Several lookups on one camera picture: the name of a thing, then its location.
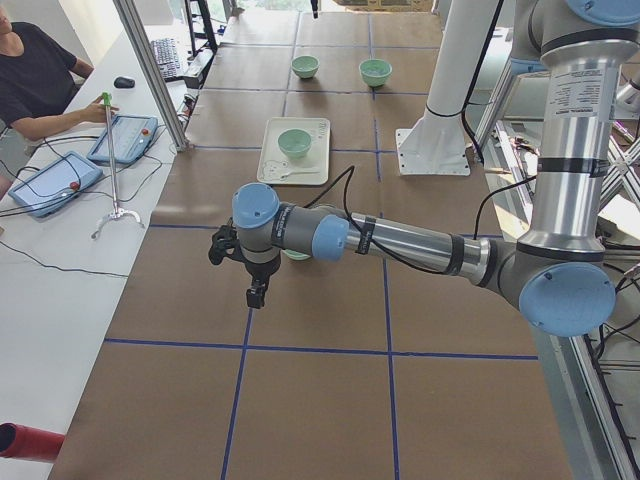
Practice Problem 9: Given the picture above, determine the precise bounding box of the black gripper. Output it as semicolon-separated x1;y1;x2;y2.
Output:
245;259;280;309

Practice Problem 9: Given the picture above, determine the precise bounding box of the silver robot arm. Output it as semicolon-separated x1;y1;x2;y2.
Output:
230;1;639;337

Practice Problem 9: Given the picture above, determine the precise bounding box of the white plastic spoon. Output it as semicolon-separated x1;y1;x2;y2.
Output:
277;169;320;180

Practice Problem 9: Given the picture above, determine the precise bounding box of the cream bear serving tray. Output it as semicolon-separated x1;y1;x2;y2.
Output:
256;117;331;186

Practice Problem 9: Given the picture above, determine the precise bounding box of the green bowl on tray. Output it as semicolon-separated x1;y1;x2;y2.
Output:
277;129;312;159

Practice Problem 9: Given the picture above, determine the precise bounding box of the blue teach pendant far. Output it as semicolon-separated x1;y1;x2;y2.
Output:
87;114;158;165

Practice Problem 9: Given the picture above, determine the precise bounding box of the blue teach pendant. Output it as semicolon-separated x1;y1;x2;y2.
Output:
8;151;103;218
87;114;158;165

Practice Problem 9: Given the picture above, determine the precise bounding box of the blue teach pendant near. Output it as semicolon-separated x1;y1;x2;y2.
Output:
8;151;103;218

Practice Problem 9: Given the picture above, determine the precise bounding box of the metal reacher grabber stick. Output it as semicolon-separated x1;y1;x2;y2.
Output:
91;92;145;240

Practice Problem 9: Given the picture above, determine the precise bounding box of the black computer mouse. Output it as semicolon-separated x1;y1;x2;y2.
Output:
113;76;136;89

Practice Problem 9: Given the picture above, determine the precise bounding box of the green bowl with ice cubes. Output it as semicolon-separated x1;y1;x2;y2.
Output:
359;59;393;88

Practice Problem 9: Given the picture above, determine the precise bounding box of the black keyboard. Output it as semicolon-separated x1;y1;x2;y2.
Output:
150;38;182;82

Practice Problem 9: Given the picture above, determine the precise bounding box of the red cylinder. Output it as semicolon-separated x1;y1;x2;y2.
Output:
1;423;65;463

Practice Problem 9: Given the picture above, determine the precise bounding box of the seated person black shirt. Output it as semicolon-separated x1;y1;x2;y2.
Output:
1;12;106;142

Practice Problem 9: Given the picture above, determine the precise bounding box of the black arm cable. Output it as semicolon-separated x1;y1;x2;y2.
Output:
303;166;451;275

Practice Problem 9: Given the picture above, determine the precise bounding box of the white camera stand base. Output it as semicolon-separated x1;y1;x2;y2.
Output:
396;0;502;176

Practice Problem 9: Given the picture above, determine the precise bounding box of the aluminium frame post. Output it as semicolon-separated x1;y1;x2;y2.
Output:
113;0;189;152

